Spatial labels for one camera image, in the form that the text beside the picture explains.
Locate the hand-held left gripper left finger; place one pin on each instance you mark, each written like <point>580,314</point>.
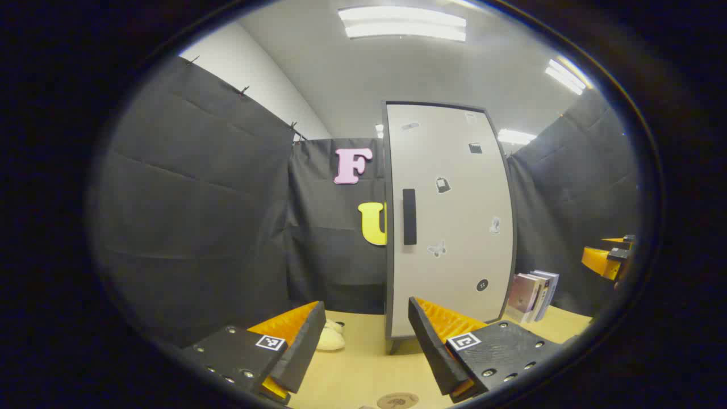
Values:
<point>301,352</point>

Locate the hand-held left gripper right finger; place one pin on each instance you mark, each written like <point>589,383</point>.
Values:
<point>431,346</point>

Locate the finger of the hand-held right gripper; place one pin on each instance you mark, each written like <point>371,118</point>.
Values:
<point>599,261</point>
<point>616,240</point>

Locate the round brown coaster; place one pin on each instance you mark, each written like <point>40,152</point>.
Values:
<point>397,401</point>

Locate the dark grey cabinet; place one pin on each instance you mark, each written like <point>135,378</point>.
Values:
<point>388,295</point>

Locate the light grey cabinet door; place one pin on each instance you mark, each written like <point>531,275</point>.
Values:
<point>454,272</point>

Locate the cream plush toy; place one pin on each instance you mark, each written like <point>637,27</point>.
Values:
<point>330,339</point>
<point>335,325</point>

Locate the blue grey book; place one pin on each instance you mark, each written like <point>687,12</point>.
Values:
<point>551,289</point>

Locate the white pink book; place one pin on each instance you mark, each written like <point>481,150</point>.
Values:
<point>521,298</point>

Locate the ceiling light panel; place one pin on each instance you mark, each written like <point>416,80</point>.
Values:
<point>379,131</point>
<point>568,75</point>
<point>403,24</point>
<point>514,137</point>

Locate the black backdrop cloth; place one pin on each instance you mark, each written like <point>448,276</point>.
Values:
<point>199,199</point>

